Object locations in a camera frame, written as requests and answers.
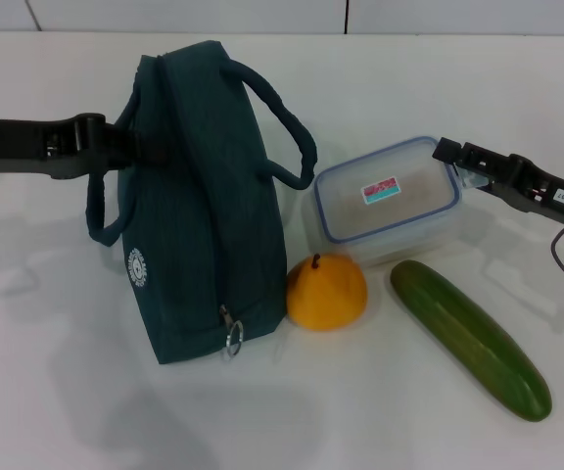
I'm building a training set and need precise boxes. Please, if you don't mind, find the clear blue-rimmed food container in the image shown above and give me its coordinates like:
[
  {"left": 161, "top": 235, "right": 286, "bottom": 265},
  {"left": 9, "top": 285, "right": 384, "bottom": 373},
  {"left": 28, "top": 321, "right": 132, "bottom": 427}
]
[{"left": 305, "top": 135, "right": 489, "bottom": 268}]

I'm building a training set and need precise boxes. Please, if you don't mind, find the dark teal lunch bag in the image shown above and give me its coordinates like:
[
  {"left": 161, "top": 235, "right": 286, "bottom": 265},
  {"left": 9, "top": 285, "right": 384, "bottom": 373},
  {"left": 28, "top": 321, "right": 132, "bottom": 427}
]
[{"left": 84, "top": 39, "right": 318, "bottom": 366}]

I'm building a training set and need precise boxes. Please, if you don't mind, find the green cucumber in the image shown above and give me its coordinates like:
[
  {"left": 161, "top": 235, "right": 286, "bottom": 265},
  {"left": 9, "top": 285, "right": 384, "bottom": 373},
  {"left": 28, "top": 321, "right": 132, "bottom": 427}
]
[{"left": 390, "top": 259, "right": 553, "bottom": 423}]

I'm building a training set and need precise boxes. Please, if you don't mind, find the orange toy fruit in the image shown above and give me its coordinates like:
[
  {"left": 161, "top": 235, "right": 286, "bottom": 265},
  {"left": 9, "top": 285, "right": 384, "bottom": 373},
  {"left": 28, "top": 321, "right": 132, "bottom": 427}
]
[{"left": 285, "top": 253, "right": 369, "bottom": 333}]

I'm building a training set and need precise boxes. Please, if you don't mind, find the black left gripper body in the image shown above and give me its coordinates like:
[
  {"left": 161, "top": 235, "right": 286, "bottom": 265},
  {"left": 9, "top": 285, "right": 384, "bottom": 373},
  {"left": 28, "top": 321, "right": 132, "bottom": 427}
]
[{"left": 0, "top": 113, "right": 118, "bottom": 180}]

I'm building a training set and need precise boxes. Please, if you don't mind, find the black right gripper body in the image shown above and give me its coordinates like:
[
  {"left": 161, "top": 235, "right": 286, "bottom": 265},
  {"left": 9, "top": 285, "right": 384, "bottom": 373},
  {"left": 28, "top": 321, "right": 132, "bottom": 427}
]
[{"left": 494, "top": 154, "right": 564, "bottom": 227}]

